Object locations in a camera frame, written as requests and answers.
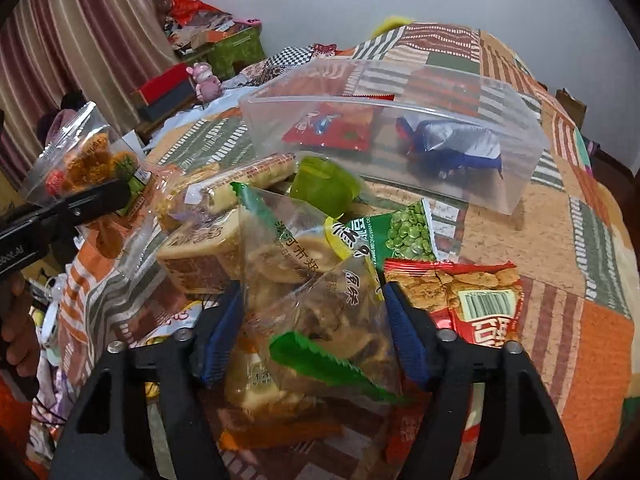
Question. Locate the yellow foam tube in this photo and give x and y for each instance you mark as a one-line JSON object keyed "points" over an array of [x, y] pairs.
{"points": [[392, 25]]}

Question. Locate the pile of papers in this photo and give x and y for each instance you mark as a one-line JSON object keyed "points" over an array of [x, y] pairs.
{"points": [[200, 27]]}

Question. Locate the clear plastic container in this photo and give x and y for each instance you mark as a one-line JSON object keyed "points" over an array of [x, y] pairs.
{"points": [[500, 180]]}

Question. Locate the pink bunny figurine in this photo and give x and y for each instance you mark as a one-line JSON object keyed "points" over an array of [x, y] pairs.
{"points": [[206, 82]]}

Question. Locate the clear green-edged snack packet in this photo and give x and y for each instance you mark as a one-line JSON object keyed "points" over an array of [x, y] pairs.
{"points": [[325, 320], [285, 255]]}

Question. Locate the striped curtain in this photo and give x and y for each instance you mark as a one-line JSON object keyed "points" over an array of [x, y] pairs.
{"points": [[85, 35]]}

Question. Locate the bread packet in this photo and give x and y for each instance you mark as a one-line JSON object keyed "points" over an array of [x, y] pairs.
{"points": [[200, 255]]}

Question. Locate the red box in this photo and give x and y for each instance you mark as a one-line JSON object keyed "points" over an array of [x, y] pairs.
{"points": [[162, 82]]}

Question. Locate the red plastic bag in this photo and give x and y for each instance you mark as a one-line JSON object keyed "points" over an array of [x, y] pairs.
{"points": [[187, 5]]}

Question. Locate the dark blue box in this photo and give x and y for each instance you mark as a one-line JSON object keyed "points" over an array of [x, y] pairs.
{"points": [[170, 105]]}

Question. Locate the green storage box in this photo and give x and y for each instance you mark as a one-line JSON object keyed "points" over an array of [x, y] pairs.
{"points": [[237, 47]]}

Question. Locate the person's left hand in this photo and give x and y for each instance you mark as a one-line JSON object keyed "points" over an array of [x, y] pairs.
{"points": [[17, 335]]}

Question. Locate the green pea packet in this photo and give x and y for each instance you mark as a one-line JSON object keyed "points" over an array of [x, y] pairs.
{"points": [[405, 235]]}

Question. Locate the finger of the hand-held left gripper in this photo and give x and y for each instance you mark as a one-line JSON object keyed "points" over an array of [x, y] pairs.
{"points": [[90, 204]]}

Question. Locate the red cartoon snack packet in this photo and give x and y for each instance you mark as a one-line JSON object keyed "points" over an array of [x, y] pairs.
{"points": [[330, 127]]}

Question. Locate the blue silver snack packet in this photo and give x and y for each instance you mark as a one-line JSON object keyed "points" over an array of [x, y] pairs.
{"points": [[460, 145]]}

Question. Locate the red chip snack packet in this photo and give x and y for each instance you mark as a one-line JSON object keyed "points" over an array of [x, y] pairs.
{"points": [[480, 305]]}

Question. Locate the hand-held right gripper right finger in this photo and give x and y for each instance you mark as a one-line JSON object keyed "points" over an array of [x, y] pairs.
{"points": [[405, 335]]}

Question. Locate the checked patchwork quilt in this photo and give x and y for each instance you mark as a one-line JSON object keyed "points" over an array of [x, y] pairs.
{"points": [[285, 62]]}

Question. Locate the green jelly cup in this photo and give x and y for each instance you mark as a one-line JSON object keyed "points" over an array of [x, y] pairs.
{"points": [[320, 185]]}

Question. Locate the white cloth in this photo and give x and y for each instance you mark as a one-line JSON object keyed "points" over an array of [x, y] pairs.
{"points": [[225, 100]]}

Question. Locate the clear zip bag of snacks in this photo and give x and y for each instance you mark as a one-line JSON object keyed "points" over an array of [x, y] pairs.
{"points": [[90, 160]]}

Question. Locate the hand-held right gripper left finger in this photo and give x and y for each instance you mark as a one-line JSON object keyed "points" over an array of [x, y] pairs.
{"points": [[222, 330]]}

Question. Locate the long cracker packet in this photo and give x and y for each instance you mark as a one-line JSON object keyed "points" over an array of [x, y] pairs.
{"points": [[250, 175]]}

